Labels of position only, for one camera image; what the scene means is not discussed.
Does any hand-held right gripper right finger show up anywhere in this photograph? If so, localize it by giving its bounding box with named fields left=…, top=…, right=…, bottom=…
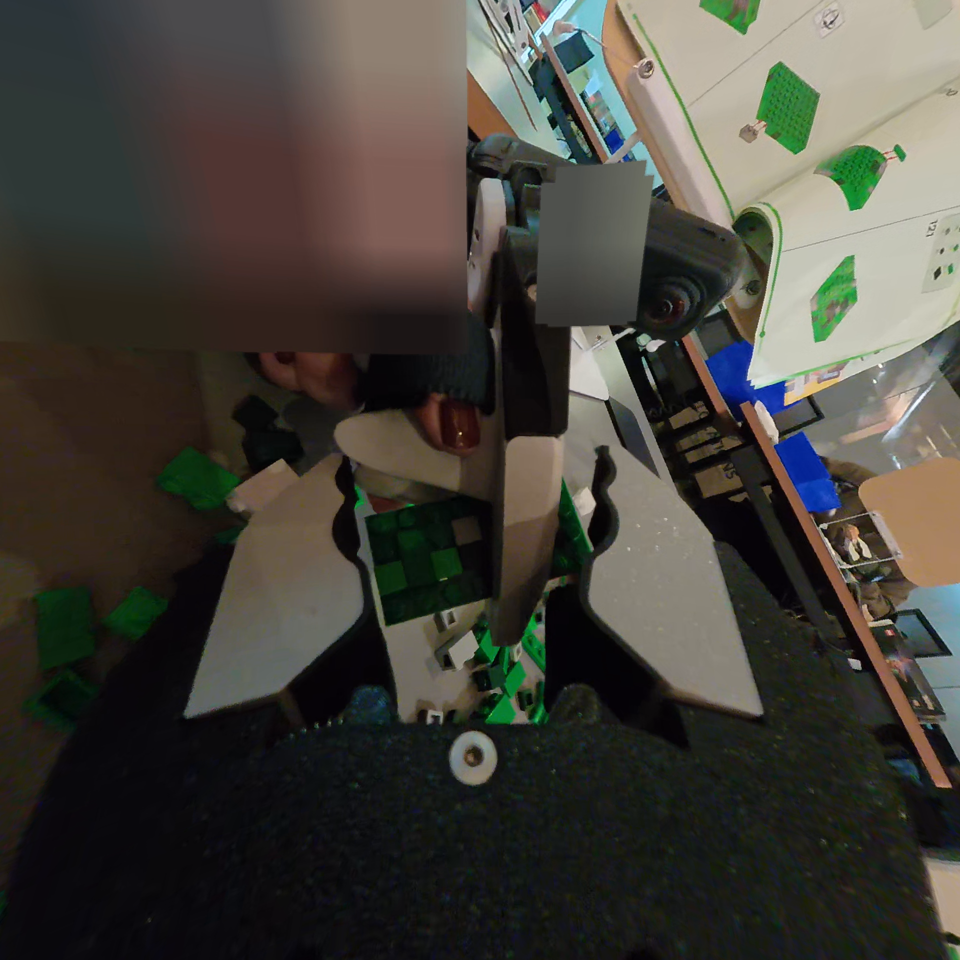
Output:
left=579, top=446, right=765, bottom=720

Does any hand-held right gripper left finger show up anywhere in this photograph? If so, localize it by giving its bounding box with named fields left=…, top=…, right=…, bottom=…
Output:
left=183, top=453, right=376, bottom=720

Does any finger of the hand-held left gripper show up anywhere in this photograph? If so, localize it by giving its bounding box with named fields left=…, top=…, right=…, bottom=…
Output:
left=491, top=435, right=565, bottom=648

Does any green toy brick assembly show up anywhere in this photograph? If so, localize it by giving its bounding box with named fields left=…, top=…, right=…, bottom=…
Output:
left=352, top=487, right=601, bottom=627

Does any grey desk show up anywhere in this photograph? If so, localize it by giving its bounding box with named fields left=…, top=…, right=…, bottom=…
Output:
left=0, top=341, right=661, bottom=901

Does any person's left hand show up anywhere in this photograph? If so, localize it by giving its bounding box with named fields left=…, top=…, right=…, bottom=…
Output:
left=247, top=351, right=485, bottom=457

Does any white card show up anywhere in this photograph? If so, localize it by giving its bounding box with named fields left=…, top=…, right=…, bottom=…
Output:
left=225, top=457, right=301, bottom=517

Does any pile of loose toy bricks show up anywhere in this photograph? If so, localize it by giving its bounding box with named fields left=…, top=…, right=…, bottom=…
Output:
left=420, top=585, right=549, bottom=727

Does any dark green brick cluster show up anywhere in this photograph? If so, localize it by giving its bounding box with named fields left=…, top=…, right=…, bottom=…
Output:
left=231, top=393, right=305, bottom=470

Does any row of dark labelled boxes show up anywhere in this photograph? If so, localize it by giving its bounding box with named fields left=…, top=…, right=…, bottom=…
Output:
left=652, top=397, right=751, bottom=496

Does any blue storage bin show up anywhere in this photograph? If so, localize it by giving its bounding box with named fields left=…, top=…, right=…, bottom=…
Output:
left=705, top=348, right=759, bottom=406
left=776, top=435, right=841, bottom=511

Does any black tablet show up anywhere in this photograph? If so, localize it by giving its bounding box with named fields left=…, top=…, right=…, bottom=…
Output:
left=870, top=607, right=955, bottom=663

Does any tan rounded panel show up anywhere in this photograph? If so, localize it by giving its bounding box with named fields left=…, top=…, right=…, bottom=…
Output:
left=858, top=457, right=960, bottom=588

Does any open building instruction booklet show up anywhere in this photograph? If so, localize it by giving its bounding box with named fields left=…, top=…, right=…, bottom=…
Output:
left=626, top=0, right=960, bottom=391

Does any clear photo frame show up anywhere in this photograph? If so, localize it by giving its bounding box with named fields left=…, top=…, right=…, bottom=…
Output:
left=821, top=511, right=901, bottom=585

